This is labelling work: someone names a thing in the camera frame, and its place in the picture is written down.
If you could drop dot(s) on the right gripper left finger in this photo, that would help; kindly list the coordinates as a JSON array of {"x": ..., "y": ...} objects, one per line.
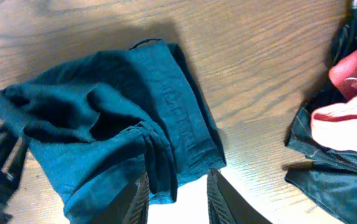
[{"x": 130, "y": 206}]

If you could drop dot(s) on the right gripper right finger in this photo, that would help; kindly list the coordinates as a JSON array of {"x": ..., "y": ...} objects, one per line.
[{"x": 226, "y": 205}]

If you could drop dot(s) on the navy blue shorts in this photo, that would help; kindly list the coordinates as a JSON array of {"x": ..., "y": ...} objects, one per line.
[{"x": 94, "y": 124}]

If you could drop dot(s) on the black garment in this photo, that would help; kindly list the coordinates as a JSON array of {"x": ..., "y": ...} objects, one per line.
[{"x": 330, "y": 180}]

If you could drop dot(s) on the red t-shirt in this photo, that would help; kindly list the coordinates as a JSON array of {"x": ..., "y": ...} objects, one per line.
[{"x": 335, "y": 126}]

